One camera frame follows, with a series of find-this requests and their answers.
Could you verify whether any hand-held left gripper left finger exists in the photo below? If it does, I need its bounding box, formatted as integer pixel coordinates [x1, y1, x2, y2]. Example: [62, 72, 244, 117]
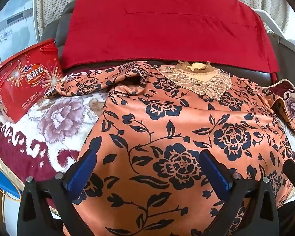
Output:
[18, 149, 97, 236]

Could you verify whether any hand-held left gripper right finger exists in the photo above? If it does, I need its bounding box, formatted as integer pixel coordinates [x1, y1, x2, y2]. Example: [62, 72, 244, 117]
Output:
[201, 149, 279, 236]

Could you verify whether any orange floral blouse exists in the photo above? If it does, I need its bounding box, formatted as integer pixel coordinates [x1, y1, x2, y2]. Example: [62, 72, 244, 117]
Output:
[45, 60, 295, 236]

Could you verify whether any maroon white floral plush blanket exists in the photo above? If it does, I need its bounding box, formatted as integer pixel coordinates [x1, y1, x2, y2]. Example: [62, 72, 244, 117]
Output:
[0, 67, 295, 214]

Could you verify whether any blue plastic board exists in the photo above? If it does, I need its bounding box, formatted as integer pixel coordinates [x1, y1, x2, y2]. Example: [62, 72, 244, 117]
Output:
[0, 161, 19, 198]

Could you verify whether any red snack tin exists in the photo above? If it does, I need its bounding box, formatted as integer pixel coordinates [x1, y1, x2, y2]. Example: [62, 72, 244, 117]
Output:
[0, 38, 64, 123]

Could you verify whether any red blanket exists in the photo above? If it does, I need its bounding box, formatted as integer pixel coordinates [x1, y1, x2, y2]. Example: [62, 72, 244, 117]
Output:
[60, 0, 280, 74]

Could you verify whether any white refrigerator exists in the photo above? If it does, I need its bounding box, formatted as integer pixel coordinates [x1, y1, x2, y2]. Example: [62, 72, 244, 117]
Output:
[0, 0, 43, 64]

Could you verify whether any white rack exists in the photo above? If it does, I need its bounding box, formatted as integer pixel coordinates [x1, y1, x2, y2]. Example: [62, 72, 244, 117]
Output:
[253, 8, 295, 47]

